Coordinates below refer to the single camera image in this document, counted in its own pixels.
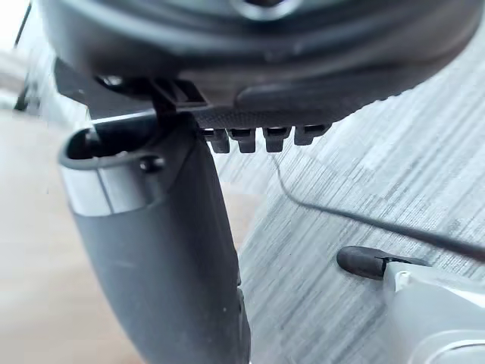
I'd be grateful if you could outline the dark furniture leg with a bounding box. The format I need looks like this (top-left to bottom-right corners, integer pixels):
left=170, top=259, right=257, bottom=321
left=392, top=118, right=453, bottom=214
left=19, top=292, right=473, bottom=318
left=13, top=0, right=37, bottom=111

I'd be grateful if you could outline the thin black cable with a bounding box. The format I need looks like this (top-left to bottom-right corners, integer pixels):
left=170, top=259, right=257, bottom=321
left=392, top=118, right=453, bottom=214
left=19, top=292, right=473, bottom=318
left=271, top=154, right=485, bottom=262

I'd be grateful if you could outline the dark robot foot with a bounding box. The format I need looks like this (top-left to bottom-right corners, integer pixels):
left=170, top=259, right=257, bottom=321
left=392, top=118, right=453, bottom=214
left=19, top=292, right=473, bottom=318
left=336, top=246, right=429, bottom=281

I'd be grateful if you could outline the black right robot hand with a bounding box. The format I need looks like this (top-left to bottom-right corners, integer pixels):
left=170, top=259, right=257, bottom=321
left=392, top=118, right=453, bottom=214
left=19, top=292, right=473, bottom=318
left=28, top=0, right=485, bottom=364

